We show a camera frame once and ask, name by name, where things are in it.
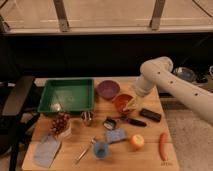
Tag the black chair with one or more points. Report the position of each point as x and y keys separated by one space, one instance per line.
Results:
x=12 y=130

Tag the blue-grey cloth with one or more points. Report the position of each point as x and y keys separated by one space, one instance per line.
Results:
x=46 y=150

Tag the black rectangular block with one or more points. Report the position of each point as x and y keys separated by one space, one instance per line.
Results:
x=150 y=115

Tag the purple bowl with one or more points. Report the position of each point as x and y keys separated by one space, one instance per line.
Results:
x=108 y=89

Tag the blue sponge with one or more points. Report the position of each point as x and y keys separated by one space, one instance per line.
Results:
x=116 y=135

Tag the green plastic tray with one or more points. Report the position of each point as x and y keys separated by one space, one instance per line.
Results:
x=71 y=95

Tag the bunch of red grapes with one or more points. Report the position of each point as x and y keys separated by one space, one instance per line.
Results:
x=59 y=123

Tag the wooden cutting board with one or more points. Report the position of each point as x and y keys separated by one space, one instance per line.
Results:
x=121 y=155

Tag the small metal cup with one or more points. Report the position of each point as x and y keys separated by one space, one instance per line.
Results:
x=87 y=117

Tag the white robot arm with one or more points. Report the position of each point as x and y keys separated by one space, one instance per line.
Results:
x=157 y=72

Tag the blue plastic cup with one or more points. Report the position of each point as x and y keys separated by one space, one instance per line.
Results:
x=100 y=149

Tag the orange-yellow apple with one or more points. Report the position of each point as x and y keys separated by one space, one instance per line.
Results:
x=137 y=141

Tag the orange-red bowl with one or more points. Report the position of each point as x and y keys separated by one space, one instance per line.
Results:
x=120 y=102

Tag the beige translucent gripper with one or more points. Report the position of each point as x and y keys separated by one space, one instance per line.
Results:
x=132 y=104

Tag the black handled kitchen tool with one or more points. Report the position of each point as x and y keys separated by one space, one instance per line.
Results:
x=111 y=123

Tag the grey metal bowl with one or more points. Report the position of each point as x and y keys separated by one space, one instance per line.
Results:
x=185 y=74

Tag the orange carrot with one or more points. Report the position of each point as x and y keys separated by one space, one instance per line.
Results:
x=162 y=144

